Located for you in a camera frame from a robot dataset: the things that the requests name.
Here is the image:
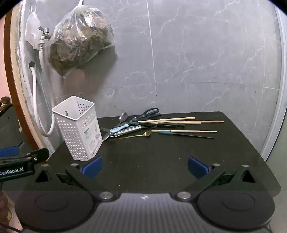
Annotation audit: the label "small steel spoon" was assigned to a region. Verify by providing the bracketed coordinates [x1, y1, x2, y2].
[116, 112, 129, 128]

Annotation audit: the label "gold spoon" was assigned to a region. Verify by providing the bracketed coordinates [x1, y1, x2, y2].
[115, 131, 152, 140]

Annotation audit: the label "person's left hand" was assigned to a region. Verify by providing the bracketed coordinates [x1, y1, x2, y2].
[0, 190, 10, 227]

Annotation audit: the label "small white hanging bag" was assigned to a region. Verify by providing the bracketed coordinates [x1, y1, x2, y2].
[24, 4, 43, 50]

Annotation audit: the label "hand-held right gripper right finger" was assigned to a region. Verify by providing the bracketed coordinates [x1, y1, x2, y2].
[174, 157, 262, 201]

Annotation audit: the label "dark grey cabinet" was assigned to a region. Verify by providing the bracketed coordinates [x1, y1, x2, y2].
[0, 108, 48, 162]

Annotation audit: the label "black handled scissors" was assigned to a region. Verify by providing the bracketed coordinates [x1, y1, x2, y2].
[126, 108, 163, 125]

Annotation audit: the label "white frame trim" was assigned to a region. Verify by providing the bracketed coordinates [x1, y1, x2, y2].
[261, 4, 287, 162]

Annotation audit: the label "light blue baby spoon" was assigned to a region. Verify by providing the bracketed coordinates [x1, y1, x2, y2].
[109, 125, 129, 133]

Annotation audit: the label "white water hose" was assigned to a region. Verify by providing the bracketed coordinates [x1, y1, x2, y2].
[29, 37, 56, 137]

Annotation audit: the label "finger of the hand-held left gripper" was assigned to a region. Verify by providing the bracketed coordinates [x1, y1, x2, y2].
[0, 146, 20, 158]
[22, 148, 50, 164]

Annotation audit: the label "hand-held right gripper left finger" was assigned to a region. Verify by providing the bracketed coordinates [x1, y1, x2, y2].
[29, 156, 115, 201]

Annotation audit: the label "plastic bag of dried leaves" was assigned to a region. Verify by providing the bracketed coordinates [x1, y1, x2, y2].
[48, 0, 115, 79]

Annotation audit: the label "steel peeler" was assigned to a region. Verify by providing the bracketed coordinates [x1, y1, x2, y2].
[114, 125, 142, 137]

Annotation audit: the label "white perforated utensil basket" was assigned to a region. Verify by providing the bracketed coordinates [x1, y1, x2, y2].
[51, 96, 103, 161]

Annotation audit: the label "brass handle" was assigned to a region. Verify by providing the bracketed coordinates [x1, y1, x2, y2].
[0, 96, 11, 112]

